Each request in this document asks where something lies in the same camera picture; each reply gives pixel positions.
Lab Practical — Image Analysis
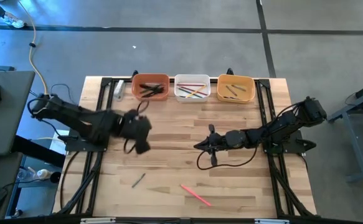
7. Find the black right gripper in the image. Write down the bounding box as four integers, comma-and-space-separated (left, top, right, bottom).
193, 124, 248, 167

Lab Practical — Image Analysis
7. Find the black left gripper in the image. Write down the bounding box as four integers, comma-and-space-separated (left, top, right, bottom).
118, 108, 153, 155

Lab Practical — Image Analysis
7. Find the green pencil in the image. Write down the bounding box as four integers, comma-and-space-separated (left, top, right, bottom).
177, 88, 202, 99

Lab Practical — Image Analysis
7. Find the yellow pencil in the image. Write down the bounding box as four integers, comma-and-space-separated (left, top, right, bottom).
186, 85, 207, 98

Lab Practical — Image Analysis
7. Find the grey pencil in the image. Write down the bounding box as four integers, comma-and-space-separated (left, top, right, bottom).
131, 172, 146, 189

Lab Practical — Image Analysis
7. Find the pink pencil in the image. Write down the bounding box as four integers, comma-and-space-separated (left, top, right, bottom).
180, 184, 212, 207

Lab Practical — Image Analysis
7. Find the yellow orange plastic bin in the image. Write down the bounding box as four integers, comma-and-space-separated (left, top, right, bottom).
217, 73, 256, 105

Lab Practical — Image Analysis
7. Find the white plastic bin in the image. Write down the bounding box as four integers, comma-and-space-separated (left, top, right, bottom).
174, 73, 212, 103

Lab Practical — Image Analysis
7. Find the coral orange plastic bin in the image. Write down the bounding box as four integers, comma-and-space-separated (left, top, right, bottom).
131, 73, 171, 102

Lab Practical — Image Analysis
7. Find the black round cup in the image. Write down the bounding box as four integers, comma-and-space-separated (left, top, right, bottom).
49, 171, 62, 184

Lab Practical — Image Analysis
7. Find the white bottle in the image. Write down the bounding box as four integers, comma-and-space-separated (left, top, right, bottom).
36, 169, 52, 180

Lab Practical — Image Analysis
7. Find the clear plastic bottle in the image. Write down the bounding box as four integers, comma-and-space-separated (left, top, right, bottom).
16, 167, 36, 182

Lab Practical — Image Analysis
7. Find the grey desk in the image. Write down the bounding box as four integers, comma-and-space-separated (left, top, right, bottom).
0, 70, 36, 157

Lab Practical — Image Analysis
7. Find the grey metal bench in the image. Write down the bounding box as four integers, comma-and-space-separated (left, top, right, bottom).
325, 77, 363, 184

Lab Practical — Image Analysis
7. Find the person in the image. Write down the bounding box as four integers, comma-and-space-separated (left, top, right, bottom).
0, 0, 26, 29

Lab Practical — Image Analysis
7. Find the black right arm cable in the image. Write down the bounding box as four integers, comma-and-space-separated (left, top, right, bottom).
196, 146, 260, 171

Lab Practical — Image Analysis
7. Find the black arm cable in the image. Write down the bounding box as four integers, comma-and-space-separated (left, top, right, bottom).
123, 100, 150, 155
196, 146, 260, 171

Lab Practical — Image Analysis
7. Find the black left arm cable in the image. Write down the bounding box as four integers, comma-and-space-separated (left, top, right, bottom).
123, 100, 150, 155

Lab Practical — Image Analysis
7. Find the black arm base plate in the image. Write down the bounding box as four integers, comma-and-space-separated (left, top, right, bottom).
58, 126, 111, 152
261, 129, 318, 154

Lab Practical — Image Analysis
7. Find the black aluminium table frame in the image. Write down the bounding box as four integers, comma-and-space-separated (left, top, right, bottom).
52, 76, 318, 224

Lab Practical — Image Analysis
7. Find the white table bracket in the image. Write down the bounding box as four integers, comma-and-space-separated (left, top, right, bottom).
80, 217, 116, 224
255, 218, 290, 224

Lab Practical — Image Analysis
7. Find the black floor cable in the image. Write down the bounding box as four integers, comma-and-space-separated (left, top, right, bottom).
59, 151, 80, 210

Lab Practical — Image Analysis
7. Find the yellow floor cable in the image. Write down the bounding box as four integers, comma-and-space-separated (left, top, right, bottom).
16, 0, 50, 98

